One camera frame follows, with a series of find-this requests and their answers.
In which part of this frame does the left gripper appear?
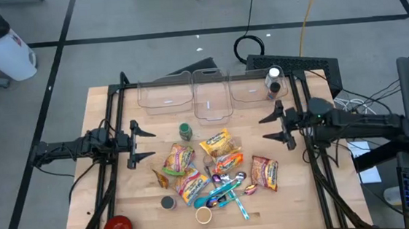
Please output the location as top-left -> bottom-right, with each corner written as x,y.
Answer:
114,117 -> 160,172

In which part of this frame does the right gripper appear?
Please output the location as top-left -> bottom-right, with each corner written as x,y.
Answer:
257,98 -> 313,153

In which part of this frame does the black-lid orange spice bottle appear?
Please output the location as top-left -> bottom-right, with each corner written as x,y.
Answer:
265,82 -> 283,101

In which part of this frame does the green-edged chili shrimp ramen pack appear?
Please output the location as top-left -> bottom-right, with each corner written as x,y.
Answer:
159,141 -> 198,179

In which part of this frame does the orange snack packet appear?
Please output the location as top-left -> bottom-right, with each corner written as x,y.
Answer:
152,167 -> 170,191

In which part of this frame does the green spice jar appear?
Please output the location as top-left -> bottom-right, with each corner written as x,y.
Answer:
178,121 -> 194,143

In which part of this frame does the red ramen noodle pack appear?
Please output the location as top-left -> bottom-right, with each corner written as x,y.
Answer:
249,153 -> 281,194

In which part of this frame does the white-lid clear spice bottle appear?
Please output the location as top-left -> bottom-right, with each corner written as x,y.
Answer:
263,66 -> 283,89

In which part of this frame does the orange chicken ramen pack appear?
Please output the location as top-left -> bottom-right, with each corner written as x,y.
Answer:
213,151 -> 246,176

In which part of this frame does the dark-lid purple-label jar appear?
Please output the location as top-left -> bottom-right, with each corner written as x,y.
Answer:
160,195 -> 178,211

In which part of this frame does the blue less-sodium ramen pack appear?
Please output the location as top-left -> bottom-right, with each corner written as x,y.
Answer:
173,165 -> 213,208

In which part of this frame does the yellow ramen noodle pack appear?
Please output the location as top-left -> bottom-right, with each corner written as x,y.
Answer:
197,126 -> 244,160

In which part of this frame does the gold iridescent metal spoon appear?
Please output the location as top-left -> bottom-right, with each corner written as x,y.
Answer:
215,183 -> 260,209

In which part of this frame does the teal white patterned utensil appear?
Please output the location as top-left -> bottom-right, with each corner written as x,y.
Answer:
231,188 -> 252,222

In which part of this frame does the tan-lid furikake seasoning jar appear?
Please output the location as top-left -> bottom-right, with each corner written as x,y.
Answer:
194,206 -> 214,225

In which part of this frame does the long clear plastic bin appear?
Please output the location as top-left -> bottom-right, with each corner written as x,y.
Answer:
190,66 -> 235,127

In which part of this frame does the black flat panel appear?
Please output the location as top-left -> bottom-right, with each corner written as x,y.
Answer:
165,55 -> 219,77

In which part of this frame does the white paper sheet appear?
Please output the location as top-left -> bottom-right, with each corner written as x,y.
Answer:
347,139 -> 383,186

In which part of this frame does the black desk leg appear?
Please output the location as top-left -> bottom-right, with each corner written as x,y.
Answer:
351,133 -> 409,173

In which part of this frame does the white computer mouse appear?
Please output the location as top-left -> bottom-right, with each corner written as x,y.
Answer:
382,185 -> 402,207

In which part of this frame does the black aluminium table frame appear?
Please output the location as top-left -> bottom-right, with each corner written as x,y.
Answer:
50,53 -> 374,229

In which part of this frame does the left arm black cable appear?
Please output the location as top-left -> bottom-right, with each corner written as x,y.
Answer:
34,161 -> 103,208

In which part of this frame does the black hanging coiled cable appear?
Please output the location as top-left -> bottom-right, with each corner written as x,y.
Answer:
229,0 -> 267,65

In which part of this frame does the yellow hanging cable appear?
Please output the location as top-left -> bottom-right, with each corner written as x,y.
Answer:
294,0 -> 327,58

